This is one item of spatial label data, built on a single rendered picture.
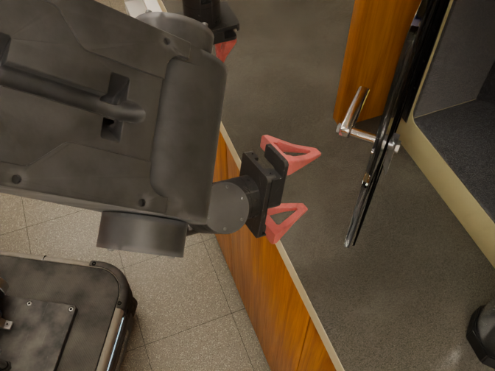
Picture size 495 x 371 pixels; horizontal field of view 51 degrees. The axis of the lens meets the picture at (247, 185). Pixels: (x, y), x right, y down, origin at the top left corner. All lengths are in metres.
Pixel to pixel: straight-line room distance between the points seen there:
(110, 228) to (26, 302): 1.47
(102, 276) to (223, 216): 1.15
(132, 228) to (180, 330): 1.60
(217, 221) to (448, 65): 0.52
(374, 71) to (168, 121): 0.77
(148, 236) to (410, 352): 0.64
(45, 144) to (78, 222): 1.91
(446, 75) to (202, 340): 1.21
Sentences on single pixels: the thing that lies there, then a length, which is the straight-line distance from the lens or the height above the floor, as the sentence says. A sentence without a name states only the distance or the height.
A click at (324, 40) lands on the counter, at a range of 1.23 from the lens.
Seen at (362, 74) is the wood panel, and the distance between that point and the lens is 0.96.
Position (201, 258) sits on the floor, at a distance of 1.93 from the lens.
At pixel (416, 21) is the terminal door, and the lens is 0.53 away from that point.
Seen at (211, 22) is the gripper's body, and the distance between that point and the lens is 0.83.
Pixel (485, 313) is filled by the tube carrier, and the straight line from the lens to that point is 0.81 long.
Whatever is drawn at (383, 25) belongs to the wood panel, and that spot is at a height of 1.17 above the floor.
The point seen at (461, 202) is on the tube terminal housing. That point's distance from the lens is 0.93.
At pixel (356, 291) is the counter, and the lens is 0.84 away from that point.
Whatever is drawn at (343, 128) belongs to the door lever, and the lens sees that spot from 0.67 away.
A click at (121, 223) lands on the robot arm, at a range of 0.23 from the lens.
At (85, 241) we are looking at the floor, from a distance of 2.05.
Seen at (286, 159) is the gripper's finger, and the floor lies 1.20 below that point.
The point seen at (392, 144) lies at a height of 1.20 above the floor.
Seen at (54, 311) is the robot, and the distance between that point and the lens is 1.65.
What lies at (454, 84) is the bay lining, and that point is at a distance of 0.98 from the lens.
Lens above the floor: 1.69
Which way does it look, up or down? 54 degrees down
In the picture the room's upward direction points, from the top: straight up
